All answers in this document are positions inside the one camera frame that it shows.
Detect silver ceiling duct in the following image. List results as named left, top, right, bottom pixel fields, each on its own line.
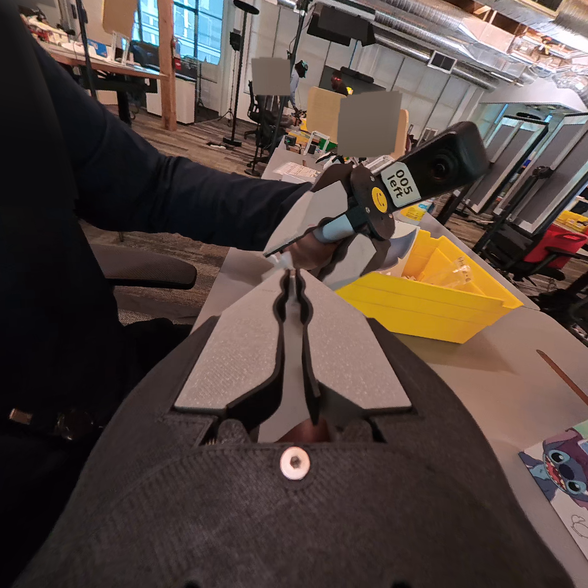
left=322, top=0, right=588, bottom=95

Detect row of yellow bins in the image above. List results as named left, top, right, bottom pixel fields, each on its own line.
left=547, top=209, right=588, bottom=236

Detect black office chair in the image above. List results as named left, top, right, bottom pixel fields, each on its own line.
left=478, top=225, right=588, bottom=295

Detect glass partition panels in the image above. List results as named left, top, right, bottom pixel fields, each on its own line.
left=464, top=103, right=588, bottom=221

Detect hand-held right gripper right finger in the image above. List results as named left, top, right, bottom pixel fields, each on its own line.
left=295, top=270, right=413, bottom=427

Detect tan cardboard panel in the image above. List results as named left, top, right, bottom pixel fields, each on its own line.
left=305, top=86, right=348, bottom=132

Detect person's left forearm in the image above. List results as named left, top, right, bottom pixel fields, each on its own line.
left=73, top=138, right=315, bottom=252

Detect curved grey white puzzle section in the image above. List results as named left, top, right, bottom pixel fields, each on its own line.
left=379, top=224, right=421, bottom=272

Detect wooden post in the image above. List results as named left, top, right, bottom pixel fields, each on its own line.
left=156, top=0, right=178, bottom=131

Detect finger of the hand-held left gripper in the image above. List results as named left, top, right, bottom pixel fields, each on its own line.
left=318, top=232, right=392, bottom=295
left=263, top=163, right=354, bottom=259

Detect white puzzle piece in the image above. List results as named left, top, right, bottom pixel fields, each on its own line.
left=270, top=253, right=299, bottom=313

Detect wooden desk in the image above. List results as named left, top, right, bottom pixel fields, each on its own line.
left=28, top=32, right=167, bottom=126

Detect black chair armrest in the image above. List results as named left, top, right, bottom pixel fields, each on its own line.
left=89, top=243, right=198, bottom=290

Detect black hanging light panel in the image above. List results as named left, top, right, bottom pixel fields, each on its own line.
left=306, top=4, right=378, bottom=47

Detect yellow plastic bin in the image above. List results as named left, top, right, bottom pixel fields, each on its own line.
left=335, top=230, right=524, bottom=344

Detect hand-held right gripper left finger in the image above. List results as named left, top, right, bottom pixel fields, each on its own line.
left=174, top=270, right=293, bottom=429

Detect clear plastic bag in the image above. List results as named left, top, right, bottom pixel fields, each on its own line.
left=423, top=257, right=474, bottom=288

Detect person's left hand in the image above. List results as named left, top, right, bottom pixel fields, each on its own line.
left=292, top=227, right=339, bottom=273

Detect white printed paper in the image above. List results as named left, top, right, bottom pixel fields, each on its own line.
left=273, top=161, right=321, bottom=183

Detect black floor lamp stand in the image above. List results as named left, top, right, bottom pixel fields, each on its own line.
left=223, top=0, right=259, bottom=149

